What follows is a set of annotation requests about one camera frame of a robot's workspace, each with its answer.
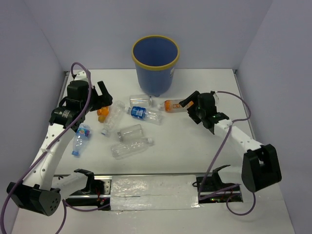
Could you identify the blue bin with yellow rim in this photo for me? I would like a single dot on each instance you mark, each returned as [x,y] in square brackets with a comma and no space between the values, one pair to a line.
[155,57]

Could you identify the orange label long bottle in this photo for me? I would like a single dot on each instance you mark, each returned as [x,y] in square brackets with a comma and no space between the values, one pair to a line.
[171,106]

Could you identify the small orange juice bottle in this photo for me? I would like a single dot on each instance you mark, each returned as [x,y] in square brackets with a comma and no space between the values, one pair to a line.
[103,113]

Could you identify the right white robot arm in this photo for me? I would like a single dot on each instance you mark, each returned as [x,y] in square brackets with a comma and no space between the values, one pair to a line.
[260,166]

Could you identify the clear crushed bottle white cap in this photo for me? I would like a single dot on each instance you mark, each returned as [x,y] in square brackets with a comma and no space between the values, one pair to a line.
[130,148]

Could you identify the clear ribbed bottle blue cap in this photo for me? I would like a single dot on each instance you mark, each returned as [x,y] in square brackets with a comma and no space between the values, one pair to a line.
[113,118]

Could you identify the short clear wide bottle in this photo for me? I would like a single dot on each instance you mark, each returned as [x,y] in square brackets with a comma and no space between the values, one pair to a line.
[130,133]

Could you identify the silver foil sheet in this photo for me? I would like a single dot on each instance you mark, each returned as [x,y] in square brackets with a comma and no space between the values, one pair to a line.
[153,192]

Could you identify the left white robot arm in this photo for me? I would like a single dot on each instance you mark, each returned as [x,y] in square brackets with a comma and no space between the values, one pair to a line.
[37,192]

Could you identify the blue label clear bottle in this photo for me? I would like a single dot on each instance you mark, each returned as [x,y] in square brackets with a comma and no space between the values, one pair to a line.
[145,114]

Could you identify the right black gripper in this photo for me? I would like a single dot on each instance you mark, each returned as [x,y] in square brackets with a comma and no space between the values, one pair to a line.
[194,96]

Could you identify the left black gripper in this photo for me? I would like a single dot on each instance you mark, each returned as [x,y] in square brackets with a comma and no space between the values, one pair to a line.
[105,100]

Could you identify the colourful label bottle blue cap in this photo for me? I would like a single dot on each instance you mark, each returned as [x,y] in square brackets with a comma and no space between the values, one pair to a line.
[81,139]

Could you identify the clear bottle near bin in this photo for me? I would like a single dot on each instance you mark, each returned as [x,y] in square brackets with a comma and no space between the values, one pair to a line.
[143,100]

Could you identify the black metal base rail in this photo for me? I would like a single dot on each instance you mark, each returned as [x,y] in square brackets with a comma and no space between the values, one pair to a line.
[99,194]

